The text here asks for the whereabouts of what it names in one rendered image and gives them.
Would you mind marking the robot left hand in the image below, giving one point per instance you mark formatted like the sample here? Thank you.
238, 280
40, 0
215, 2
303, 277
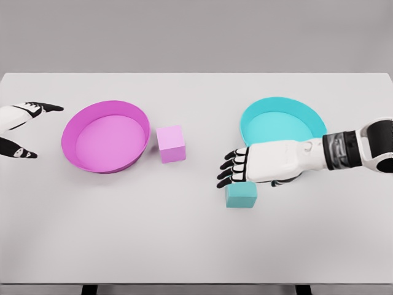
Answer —
12, 116

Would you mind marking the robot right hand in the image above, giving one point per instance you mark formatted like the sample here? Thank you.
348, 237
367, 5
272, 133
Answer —
270, 163

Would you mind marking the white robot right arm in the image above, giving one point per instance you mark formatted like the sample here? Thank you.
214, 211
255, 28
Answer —
353, 150

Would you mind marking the cyan plate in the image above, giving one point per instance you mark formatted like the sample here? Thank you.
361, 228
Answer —
276, 120

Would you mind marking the cyan block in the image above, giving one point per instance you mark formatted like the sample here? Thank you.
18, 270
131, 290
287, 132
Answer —
241, 196

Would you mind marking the pink plate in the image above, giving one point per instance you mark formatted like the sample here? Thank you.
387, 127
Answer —
107, 136

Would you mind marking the pink block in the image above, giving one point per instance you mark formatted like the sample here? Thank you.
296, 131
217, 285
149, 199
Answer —
170, 143

